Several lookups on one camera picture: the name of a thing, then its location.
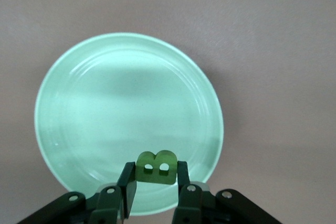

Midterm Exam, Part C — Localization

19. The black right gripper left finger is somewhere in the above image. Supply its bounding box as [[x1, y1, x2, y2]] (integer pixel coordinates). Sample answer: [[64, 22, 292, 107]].
[[18, 161, 139, 224]]

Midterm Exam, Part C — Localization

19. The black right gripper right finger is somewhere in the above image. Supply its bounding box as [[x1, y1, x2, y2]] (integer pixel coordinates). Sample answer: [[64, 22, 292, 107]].
[[170, 160, 283, 224]]

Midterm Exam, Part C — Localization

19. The green foam letter B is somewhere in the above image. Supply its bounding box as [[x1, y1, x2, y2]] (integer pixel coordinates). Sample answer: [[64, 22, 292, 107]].
[[136, 150, 178, 185]]

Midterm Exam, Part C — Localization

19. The light green plate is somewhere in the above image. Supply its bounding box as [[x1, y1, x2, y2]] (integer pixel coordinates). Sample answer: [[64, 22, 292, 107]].
[[34, 33, 224, 217]]

